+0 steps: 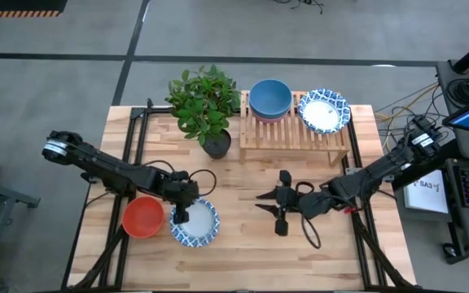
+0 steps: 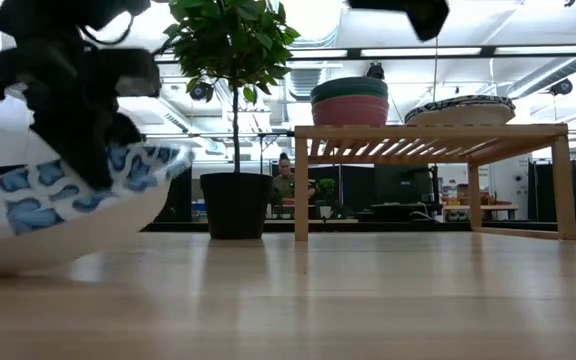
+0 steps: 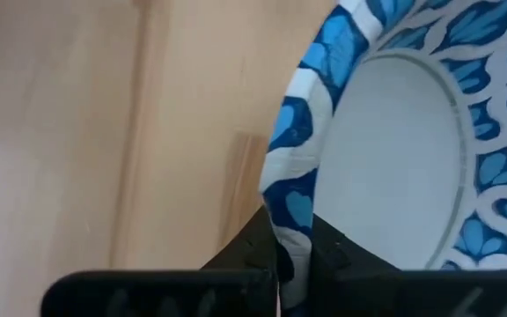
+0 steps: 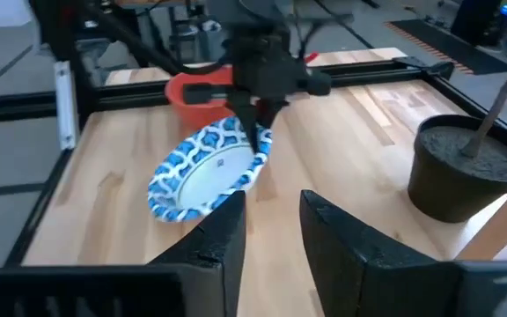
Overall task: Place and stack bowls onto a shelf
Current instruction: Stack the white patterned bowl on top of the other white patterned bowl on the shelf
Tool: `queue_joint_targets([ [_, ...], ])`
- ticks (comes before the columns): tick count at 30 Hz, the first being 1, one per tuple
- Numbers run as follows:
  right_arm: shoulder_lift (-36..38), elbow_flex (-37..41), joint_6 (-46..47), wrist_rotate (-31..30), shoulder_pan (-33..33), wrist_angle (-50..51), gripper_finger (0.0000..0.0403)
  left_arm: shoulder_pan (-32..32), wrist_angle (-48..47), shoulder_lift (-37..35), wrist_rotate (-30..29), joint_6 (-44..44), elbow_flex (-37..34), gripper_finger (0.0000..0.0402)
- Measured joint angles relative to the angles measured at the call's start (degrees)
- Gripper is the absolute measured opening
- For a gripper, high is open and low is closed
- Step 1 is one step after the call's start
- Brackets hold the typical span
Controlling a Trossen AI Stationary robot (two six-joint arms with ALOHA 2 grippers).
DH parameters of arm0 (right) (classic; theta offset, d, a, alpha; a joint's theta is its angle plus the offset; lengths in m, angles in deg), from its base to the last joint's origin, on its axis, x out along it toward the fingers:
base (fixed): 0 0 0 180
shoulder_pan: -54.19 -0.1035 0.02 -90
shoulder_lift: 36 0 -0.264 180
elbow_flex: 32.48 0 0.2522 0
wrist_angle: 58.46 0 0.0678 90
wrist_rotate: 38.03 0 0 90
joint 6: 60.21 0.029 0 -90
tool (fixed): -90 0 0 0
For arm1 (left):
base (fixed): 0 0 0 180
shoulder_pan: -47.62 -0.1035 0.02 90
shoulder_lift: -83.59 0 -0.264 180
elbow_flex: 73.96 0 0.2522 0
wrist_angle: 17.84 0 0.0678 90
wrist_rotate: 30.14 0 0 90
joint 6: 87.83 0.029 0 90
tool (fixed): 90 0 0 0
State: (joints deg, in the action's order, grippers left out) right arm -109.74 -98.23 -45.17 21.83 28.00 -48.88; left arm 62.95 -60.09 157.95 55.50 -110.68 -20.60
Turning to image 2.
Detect pink bowl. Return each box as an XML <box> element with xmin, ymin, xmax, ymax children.
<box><xmin>310</xmin><ymin>95</ymin><xmax>391</xmax><ymax>127</ymax></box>

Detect green bowl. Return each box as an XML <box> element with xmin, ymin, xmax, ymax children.
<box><xmin>310</xmin><ymin>87</ymin><xmax>391</xmax><ymax>106</ymax></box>

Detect green potted plant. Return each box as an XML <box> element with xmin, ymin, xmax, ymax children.
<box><xmin>159</xmin><ymin>0</ymin><xmax>302</xmax><ymax>241</ymax></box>

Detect black overhead camera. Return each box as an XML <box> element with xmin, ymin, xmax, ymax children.
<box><xmin>366</xmin><ymin>61</ymin><xmax>387</xmax><ymax>81</ymax></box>

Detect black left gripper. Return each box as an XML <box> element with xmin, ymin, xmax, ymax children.
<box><xmin>0</xmin><ymin>37</ymin><xmax>163</xmax><ymax>192</ymax></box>

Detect black background monitor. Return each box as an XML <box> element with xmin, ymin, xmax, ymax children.
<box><xmin>371</xmin><ymin>163</ymin><xmax>435</xmax><ymax>206</ymax></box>

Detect blue-grey bowl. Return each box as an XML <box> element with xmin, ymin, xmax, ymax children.
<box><xmin>310</xmin><ymin>76</ymin><xmax>390</xmax><ymax>92</ymax></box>

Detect black round ceiling fixture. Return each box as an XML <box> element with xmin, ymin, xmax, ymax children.
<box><xmin>549</xmin><ymin>78</ymin><xmax>575</xmax><ymax>97</ymax></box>
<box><xmin>189</xmin><ymin>80</ymin><xmax>215</xmax><ymax>102</ymax></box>

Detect person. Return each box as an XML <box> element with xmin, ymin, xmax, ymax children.
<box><xmin>269</xmin><ymin>151</ymin><xmax>318</xmax><ymax>214</ymax></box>

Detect wooden slatted shelf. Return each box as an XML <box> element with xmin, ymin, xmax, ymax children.
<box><xmin>293</xmin><ymin>122</ymin><xmax>576</xmax><ymax>243</ymax></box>

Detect small plant white pot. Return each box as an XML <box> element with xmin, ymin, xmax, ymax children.
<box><xmin>314</xmin><ymin>177</ymin><xmax>343</xmax><ymax>220</ymax></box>

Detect blue patterned paper plate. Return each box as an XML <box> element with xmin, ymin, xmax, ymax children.
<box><xmin>404</xmin><ymin>102</ymin><xmax>517</xmax><ymax>126</ymax></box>
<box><xmin>404</xmin><ymin>94</ymin><xmax>517</xmax><ymax>112</ymax></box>
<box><xmin>0</xmin><ymin>141</ymin><xmax>195</xmax><ymax>277</ymax></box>

